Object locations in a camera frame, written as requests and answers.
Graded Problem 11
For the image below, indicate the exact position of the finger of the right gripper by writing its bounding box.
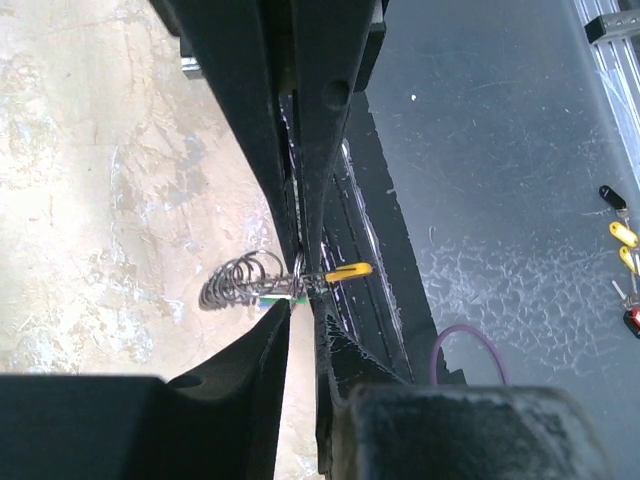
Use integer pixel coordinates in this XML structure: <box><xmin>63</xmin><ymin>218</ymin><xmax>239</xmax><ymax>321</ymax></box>
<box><xmin>292</xmin><ymin>1</ymin><xmax>384</xmax><ymax>271</ymax></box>
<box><xmin>151</xmin><ymin>1</ymin><xmax>299</xmax><ymax>260</ymax></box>

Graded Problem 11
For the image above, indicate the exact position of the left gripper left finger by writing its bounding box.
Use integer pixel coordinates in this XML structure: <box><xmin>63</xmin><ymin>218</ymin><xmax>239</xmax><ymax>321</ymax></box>
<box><xmin>1</xmin><ymin>301</ymin><xmax>291</xmax><ymax>479</ymax></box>

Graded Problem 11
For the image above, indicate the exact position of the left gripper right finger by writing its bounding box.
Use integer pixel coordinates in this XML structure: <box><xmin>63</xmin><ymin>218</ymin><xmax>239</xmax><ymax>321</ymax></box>
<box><xmin>311</xmin><ymin>294</ymin><xmax>614</xmax><ymax>479</ymax></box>

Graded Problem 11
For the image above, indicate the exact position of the green key tag with key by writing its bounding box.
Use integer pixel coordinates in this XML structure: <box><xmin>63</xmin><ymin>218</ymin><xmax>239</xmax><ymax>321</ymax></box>
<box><xmin>258</xmin><ymin>293</ymin><xmax>309</xmax><ymax>307</ymax></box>

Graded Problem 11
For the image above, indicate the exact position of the keyring yellow clip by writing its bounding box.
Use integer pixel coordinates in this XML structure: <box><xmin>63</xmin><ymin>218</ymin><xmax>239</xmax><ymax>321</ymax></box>
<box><xmin>198</xmin><ymin>249</ymin><xmax>374</xmax><ymax>311</ymax></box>

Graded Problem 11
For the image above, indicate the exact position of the red black key fob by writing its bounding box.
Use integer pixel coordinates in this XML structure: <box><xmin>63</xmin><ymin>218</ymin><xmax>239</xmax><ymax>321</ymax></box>
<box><xmin>623</xmin><ymin>308</ymin><xmax>640</xmax><ymax>339</ymax></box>

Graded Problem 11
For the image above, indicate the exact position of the yellow key tag lower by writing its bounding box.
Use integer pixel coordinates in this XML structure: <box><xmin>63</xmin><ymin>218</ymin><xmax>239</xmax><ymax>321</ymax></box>
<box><xmin>619</xmin><ymin>245</ymin><xmax>640</xmax><ymax>275</ymax></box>

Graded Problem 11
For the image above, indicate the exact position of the yellow key tag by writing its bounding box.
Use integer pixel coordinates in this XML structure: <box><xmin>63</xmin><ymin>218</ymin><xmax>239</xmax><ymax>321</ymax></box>
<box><xmin>619</xmin><ymin>245</ymin><xmax>640</xmax><ymax>275</ymax></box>
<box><xmin>609</xmin><ymin>221</ymin><xmax>639</xmax><ymax>249</ymax></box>

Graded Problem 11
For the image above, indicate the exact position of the black key tag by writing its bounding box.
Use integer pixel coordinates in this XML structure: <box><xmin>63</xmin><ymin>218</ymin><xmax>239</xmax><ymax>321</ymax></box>
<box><xmin>598</xmin><ymin>185</ymin><xmax>627</xmax><ymax>212</ymax></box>

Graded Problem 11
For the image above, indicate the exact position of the yellow key tag upper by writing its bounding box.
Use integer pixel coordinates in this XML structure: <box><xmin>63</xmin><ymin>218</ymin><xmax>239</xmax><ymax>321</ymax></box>
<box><xmin>609</xmin><ymin>221</ymin><xmax>639</xmax><ymax>249</ymax></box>

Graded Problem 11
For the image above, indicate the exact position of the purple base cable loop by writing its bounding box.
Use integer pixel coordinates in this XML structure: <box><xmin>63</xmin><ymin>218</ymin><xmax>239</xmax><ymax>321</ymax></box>
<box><xmin>430</xmin><ymin>323</ymin><xmax>511</xmax><ymax>387</ymax></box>

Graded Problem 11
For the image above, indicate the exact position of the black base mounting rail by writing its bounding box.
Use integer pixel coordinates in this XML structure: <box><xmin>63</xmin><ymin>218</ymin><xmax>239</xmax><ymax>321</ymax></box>
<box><xmin>311</xmin><ymin>93</ymin><xmax>466</xmax><ymax>392</ymax></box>

